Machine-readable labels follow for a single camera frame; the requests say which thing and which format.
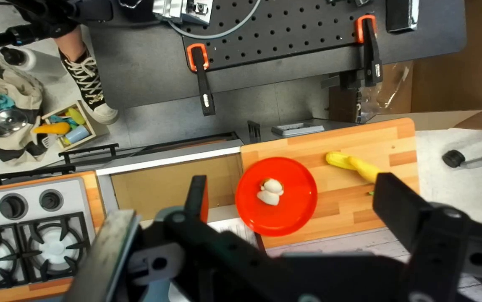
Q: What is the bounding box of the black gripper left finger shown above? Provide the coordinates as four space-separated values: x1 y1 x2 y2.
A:
160 175 271 272

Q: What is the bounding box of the white plush toy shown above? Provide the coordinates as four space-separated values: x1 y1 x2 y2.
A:
256 177 286 209

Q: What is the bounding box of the black metal frame rail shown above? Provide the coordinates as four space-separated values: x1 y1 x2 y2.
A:
0 132 244 184

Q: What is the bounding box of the black orange bar clamp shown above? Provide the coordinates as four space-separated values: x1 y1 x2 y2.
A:
353 14 385 90
185 43 219 118

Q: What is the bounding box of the black white checkered sneaker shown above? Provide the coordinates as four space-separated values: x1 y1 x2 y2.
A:
58 49 121 127

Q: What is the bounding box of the person's bare leg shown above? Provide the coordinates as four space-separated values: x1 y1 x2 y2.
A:
54 24 88 64

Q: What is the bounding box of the grey cable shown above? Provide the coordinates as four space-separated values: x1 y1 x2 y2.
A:
155 0 264 43

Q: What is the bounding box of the yellow corn plush toy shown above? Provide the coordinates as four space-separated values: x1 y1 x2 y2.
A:
325 150 385 185

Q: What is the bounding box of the beige canvas bag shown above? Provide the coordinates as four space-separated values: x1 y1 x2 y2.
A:
0 53 51 155

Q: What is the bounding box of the wooden cutting board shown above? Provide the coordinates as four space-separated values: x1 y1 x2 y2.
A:
239 116 422 252

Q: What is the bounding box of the clear plastic bag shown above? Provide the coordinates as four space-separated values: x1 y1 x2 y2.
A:
357 66 412 125

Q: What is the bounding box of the wooden box of toys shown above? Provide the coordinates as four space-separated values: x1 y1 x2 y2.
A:
34 100 100 152

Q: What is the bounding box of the silver metal camera bracket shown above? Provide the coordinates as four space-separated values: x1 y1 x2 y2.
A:
385 0 422 34
152 0 215 28

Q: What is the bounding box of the toy gas stove top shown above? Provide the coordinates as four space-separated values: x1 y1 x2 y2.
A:
0 177 96 296

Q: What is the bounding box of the black perforated board table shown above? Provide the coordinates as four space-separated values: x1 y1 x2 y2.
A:
88 0 469 111

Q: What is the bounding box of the orange plastic plate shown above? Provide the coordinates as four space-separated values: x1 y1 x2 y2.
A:
234 157 320 239

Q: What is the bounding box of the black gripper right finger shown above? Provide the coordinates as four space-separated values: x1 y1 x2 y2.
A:
373 172 472 302

